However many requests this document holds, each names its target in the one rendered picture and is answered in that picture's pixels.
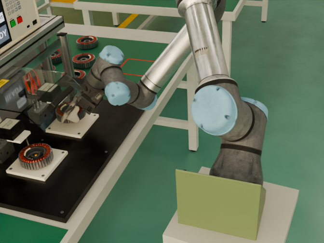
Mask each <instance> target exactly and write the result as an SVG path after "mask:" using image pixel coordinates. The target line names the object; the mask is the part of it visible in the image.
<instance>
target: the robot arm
mask: <svg viewBox="0 0 324 243"><path fill-rule="evenodd" d="M176 5H177V9H178V13H179V15H180V16H181V17H183V18H185V21H186V23H185V24H184V26H183V27H182V28H181V30H180V31H179V32H178V33H177V35H176V36H175V37H174V38H173V39H172V41H171V42H170V43H169V44H168V46H167V47H166V48H165V49H164V51H163V52H162V53H161V54H160V56H159V57H158V58H157V59H156V61H155V62H154V63H153V64H152V66H151V67H150V68H149V69H148V71H147V72H146V73H145V74H144V76H143V77H142V78H141V79H140V81H139V82H138V83H135V82H132V81H130V80H128V79H126V78H125V77H124V74H123V72H122V68H121V63H122V61H123V59H124V55H123V52H122V51H121V50H120V49H119V48H117V47H115V46H112V45H108V46H106V47H104V49H103V50H102V52H100V54H99V56H98V58H97V59H96V61H95V63H94V64H93V66H92V67H91V69H90V71H89V72H88V74H87V76H86V78H85V79H81V78H75V77H71V78H73V79H74V80H75V81H76V82H77V83H78V84H79V85H80V86H81V87H82V88H83V89H84V90H85V91H84V92H83V93H82V94H81V95H80V96H79V97H78V98H77V99H76V100H75V101H74V102H73V104H72V105H71V106H70V107H69V108H68V109H67V110H66V111H65V113H64V114H63V116H62V118H61V123H62V124H63V123H64V121H65V120H66V119H67V120H70V121H72V122H75V123H78V122H79V121H80V119H79V117H78V112H79V110H80V108H79V107H78V106H76V104H77V103H78V105H80V106H81V107H82V108H83V109H84V110H85V112H86V113H87V114H89V115H90V114H91V113H92V111H93V110H95V109H96V108H97V107H98V105H99V103H100V102H101V101H102V100H103V97H104V95H106V97H107V98H108V101H109V103H111V104H112V105H115V106H116V105H118V106H120V105H123V104H125V103H127V104H130V105H132V106H134V107H136V108H138V109H142V110H151V109H152V108H154V107H155V105H156V102H157V95H156V94H157V93H158V92H159V90H160V89H161V88H162V87H163V86H164V85H165V84H166V82H167V81H168V80H169V79H170V77H171V76H172V75H173V74H174V73H175V71H176V70H177V69H178V68H179V67H180V65H181V64H182V63H183V62H184V61H185V59H186V58H187V57H188V56H189V55H190V53H191V52H192V56H193V61H194V65H195V70H196V74H197V79H198V84H199V85H198V87H197V88H196V89H195V96H194V100H193V101H192V103H191V115H192V118H193V120H194V122H195V123H196V124H197V125H198V126H199V127H200V128H201V129H203V130H204V131H205V132H207V133H209V134H211V135H215V136H218V137H220V138H222V141H221V146H220V152H219V154H218V156H217V158H216V160H215V162H214V163H213V165H212V167H211V169H210V173H209V175H211V176H218V177H223V178H228V179H233V180H239V181H243V182H249V183H253V182H254V183H256V184H259V185H262V186H263V181H264V180H263V173H262V167H261V153H262V148H263V142H264V136H265V130H266V124H267V122H268V109H267V107H266V106H265V105H264V104H262V103H261V102H259V101H255V100H254V99H251V98H247V97H240V93H239V89H238V85H237V82H236V81H235V80H234V79H232V78H230V77H229V73H228V68H227V64H226V60H225V57H224V52H223V48H222V44H221V40H220V36H219V32H218V28H217V25H218V23H219V22H220V20H221V18H222V16H223V13H224V11H225V8H226V0H176ZM72 110H73V111H72Z"/></svg>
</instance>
